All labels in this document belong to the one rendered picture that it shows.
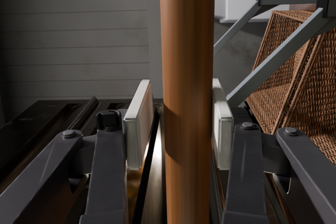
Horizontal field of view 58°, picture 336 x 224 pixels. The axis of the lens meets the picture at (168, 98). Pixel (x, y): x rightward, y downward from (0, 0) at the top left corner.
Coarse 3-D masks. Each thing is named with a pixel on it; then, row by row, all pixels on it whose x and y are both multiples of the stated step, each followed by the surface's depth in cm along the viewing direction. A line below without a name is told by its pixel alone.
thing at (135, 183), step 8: (152, 96) 175; (152, 120) 160; (144, 160) 124; (128, 168) 100; (128, 176) 98; (136, 176) 107; (128, 184) 96; (136, 184) 105; (128, 192) 95; (136, 192) 103; (128, 200) 93; (128, 208) 91; (128, 216) 90
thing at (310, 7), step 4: (292, 4) 170; (296, 4) 164; (300, 4) 158; (304, 4) 153; (308, 4) 148; (312, 4) 144; (292, 8) 170; (296, 8) 164; (300, 8) 158; (304, 8) 153; (308, 8) 148; (312, 8) 144; (288, 32) 177; (288, 64) 178; (284, 72) 185; (332, 128) 126
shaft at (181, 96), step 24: (168, 0) 16; (192, 0) 15; (168, 24) 16; (192, 24) 16; (168, 48) 17; (192, 48) 16; (168, 72) 17; (192, 72) 17; (168, 96) 18; (192, 96) 17; (168, 120) 18; (192, 120) 18; (168, 144) 19; (192, 144) 18; (168, 168) 19; (192, 168) 19; (168, 192) 20; (192, 192) 19; (168, 216) 21; (192, 216) 20
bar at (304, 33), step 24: (264, 0) 96; (288, 0) 96; (312, 0) 96; (240, 24) 100; (312, 24) 53; (216, 48) 103; (288, 48) 55; (264, 72) 56; (240, 96) 58; (216, 168) 43; (216, 192) 37; (216, 216) 33
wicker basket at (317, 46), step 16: (320, 48) 102; (320, 64) 104; (304, 80) 106; (320, 80) 106; (320, 96) 108; (288, 112) 110; (304, 112) 111; (320, 112) 110; (304, 128) 112; (320, 128) 112; (320, 144) 109
